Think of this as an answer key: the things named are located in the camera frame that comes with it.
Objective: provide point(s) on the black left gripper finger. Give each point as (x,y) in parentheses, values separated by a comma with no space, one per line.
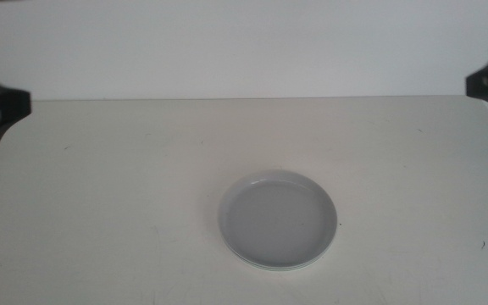
(13,106)

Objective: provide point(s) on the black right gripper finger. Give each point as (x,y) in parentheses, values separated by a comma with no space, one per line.
(479,87)

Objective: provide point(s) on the grey shallow bowl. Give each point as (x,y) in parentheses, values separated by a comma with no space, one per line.
(278,218)

